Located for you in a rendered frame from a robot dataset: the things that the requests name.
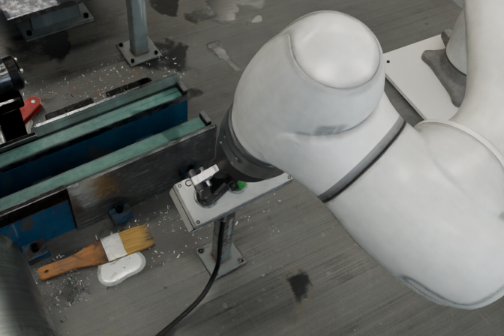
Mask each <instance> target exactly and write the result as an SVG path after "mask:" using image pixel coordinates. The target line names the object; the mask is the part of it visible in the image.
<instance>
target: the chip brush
mask: <svg viewBox="0 0 504 336"><path fill-rule="evenodd" d="M152 246H155V240H154V237H153V235H152V234H151V233H150V232H149V231H148V230H147V223H144V224H141V225H139V226H135V227H133V228H130V229H126V230H124V231H122V232H117V233H115V234H112V235H108V236H107V237H104V238H101V239H100V240H99V241H96V242H94V243H92V244H90V245H89V246H87V247H85V248H83V249H82V250H81V251H79V252H77V253H75V254H74V255H73V256H69V257H68V258H65V259H61V260H59V261H57V262H54V263H51V264H49V265H45V266H43V267H40V268H39V269H38V273H39V275H40V279H41V280H42V281H46V280H48V279H50V278H54V277H56V276H59V275H62V274H64V273H66V272H70V271H71V270H74V269H81V268H86V267H91V266H99V265H103V264H106V263H111V262H113V261H116V260H119V259H121V258H123V257H127V256H128V255H131V254H134V253H136V252H139V251H142V250H145V249H146V248H150V247H152ZM46 272H48V273H46Z"/></svg>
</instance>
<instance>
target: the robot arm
mask: <svg viewBox="0 0 504 336"><path fill-rule="evenodd" d="M441 38H442V41H443V43H444V45H445V49H438V50H425V51H424V52H423V53H422V54H421V60H422V61H423V62H425V63H426V64H427V65H428V66H429V67H430V69H431V70H432V71H433V72H434V74H435V75H436V77H437V78H438V80H439V81H440V82H441V83H442V85H443V87H444V88H445V90H446V91H447V92H448V94H449V95H450V97H451V102H452V103H453V104H454V105H455V106H456V107H459V109H458V111H457V112H456V113H455V114H454V115H453V116H452V117H451V118H450V119H449V120H444V119H438V118H432V119H427V120H424V121H421V122H419V123H418V124H417V125H416V126H415V127H412V126H411V125H410V124H408V123H407V122H406V121H405V120H404V119H403V118H402V117H401V116H400V114H399V113H398V112H397V111H396V109H395V108H394V107H393V106H392V104H391V103H390V101H389V99H388V98H387V96H386V93H385V92H384V85H385V64H384V59H383V51H382V48H381V46H380V43H379V41H378V40H377V38H376V36H375V35H374V33H373V32H372V31H371V30H370V29H369V28H368V27H367V26H366V25H365V24H364V23H363V22H361V21H359V20H358V19H356V18H355V17H353V16H350V15H348V14H345V13H341V12H338V11H333V10H319V11H314V12H312V13H308V14H305V15H304V16H301V17H299V18H298V19H296V20H295V21H293V22H292V23H290V24H289V25H288V26H287V27H286V28H285V29H283V30H282V31H281V32H280V33H279V34H277V35H276V36H275V37H273V38H272V39H271V40H270V41H268V42H267V43H266V44H265V45H264V46H263V47H262V48H261V49H260V50H259V51H258V52H257V54H256V55H255V56H254V57H253V58H252V59H251V61H250V63H249V64H248V66H247V67H246V68H245V70H244V73H243V74H242V75H241V78H240V80H239V82H238V85H237V88H236V90H235V95H234V100H233V102H232V104H231V106H230V107H229V109H228V110H227V111H226V113H225V115H224V116H223V118H222V121H221V123H220V130H219V136H218V138H217V144H216V157H214V158H213V159H211V160H210V162H209V163H208V169H207V170H204V169H203V167H200V168H199V169H191V170H190V171H189V172H188V173H187V175H188V177H189V179H190V181H191V182H192V184H193V186H194V188H195V190H196V192H197V193H198V194H199V197H200V199H201V200H205V201H206V202H207V204H208V205H211V204H212V203H215V202H217V201H218V200H219V199H220V198H221V197H222V196H223V195H224V194H225V193H226V192H227V191H228V190H229V189H231V191H235V190H237V189H239V185H238V183H237V182H238V181H242V182H251V183H252V182H261V181H263V180H265V179H270V178H274V177H277V176H280V175H282V174H284V173H287V174H289V175H290V176H292V177H293V178H294V179H296V180H297V181H298V182H300V183H301V184H303V185H304V186H305V187H306V188H307V189H308V190H309V191H311V192H312V193H313V194H314V195H316V196H317V197H318V198H319V199H320V200H321V201H322V202H323V203H324V204H325V206H326V207H327V208H328V209H329V210H330V211H331V212H332V213H333V215H334V216H335V217H336V218H337V220H338V221H339V223H340V225H341V226H342V227H343V228H344V229H345V230H346V232H347V233H348V234H349V235H350V236H351V237H352V238H353V240H354V241H355V242H356V243H357V244H358V245H359V246H360V247H361V248H362V249H363V250H364V251H365V252H367V253H368V254H369V255H370V256H371V257H372V258H373V259H374V260H375V261H377V262H378V263H379V264H380V265H381V266H382V267H383V268H384V269H385V270H387V271H388V272H389V273H390V274H391V275H393V276H394V277H395V278H397V279H398V280H399V281H400V282H401V283H403V284H404V285H406V286H407V287H409V288H410V289H411V290H413V291H414V292H416V293H418V294H419V295H420V296H422V297H424V298H426V299H427V300H429V301H431V302H433V303H436V304H438V305H442V306H450V307H453V308H460V309H465V310H474V309H477V308H482V307H484V306H486V305H489V304H491V303H493V302H495V301H496V300H498V299H500V298H501V297H503V296H504V0H464V6H463V9H462V11H461V12H460V15H459V17H458V18H457V21H456V23H455V24H454V28H453V30H451V29H446V30H445V31H443V32H442V34H441Z"/></svg>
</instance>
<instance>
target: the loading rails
mask: <svg viewBox="0 0 504 336"><path fill-rule="evenodd" d="M33 128H34V132H32V133H28V134H26V135H24V136H21V137H18V138H16V139H12V140H10V141H8V142H5V143H2V144H0V234H2V235H4V236H7V237H8V238H9V239H11V240H13V241H14V242H15V243H16V244H17V245H18V247H19V249H20V250H21V252H23V253H24V255H25V258H26V260H27V262H28V264H29V265H30V266H31V265H34V264H35V263H38V262H40V261H41V260H45V259H46V258H48V257H51V253H50V250H49V248H48V247H47V244H46V241H49V240H50V239H53V238H55V237H57V236H60V235H61V234H63V233H66V232H68V231H70V230H73V229H75V228H77V229H78V231H80V230H83V229H85V228H86V227H89V226H91V225H93V224H96V223H97V222H99V221H102V220H104V219H106V218H109V219H110V220H111V221H112V224H113V225H114V226H117V225H119V224H122V223H124V222H125V221H128V220H130V219H131V218H133V217H134V214H133V212H132V210H131V207H132V206H135V205H137V204H139V203H141V202H143V201H145V200H148V199H150V198H152V197H155V196H157V195H158V194H161V193H163V192H165V191H168V190H169V189H171V188H173V187H172V186H173V185H174V184H176V183H178V182H180V181H182V180H185V179H187V178H189V177H188V172H189V171H190V170H192V169H199V168H200V167H203V169H204V170H207V169H208V168H209V162H210V160H211V159H213V158H214V157H215V146H216V134H217V125H216V124H212V120H211V119H210V118H209V117H208V116H207V114H206V113H205V111H204V110H203V111H201V112H199V117H197V118H194V119H191V120H190V121H188V89H187V88H186V87H185V85H184V84H183V82H182V81H181V80H180V81H179V78H178V75H177V73H172V74H170V75H168V76H164V77H162V78H160V79H156V80H154V81H151V82H148V83H146V84H143V85H140V86H137V87H136V88H132V89H130V90H127V91H124V92H122V93H119V94H116V95H113V96H112V97H108V98H106V99H103V100H100V101H98V102H95V103H92V104H89V105H88V106H84V107H82V108H79V109H75V110H74V111H71V112H68V113H65V114H63V115H60V116H57V117H55V118H51V119H50V120H47V121H44V122H41V123H39V124H36V125H33Z"/></svg>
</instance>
